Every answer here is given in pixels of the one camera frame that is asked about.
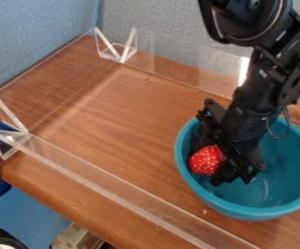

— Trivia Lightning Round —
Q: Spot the red strawberry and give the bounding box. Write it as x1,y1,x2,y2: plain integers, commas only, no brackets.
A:
188,145,224,176

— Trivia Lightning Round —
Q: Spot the clear acrylic barrier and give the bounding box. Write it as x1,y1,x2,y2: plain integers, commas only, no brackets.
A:
0,33,300,249

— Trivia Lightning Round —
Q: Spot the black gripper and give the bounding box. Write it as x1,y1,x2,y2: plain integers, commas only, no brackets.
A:
189,98,266,187

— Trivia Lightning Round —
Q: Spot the beige object under table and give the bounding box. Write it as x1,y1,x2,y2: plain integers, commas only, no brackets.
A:
49,223,104,249

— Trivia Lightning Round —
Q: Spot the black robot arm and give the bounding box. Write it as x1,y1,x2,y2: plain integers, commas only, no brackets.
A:
192,0,300,187

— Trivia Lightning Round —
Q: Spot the blue plastic bowl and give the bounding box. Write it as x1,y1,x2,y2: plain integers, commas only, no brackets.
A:
173,120,300,221

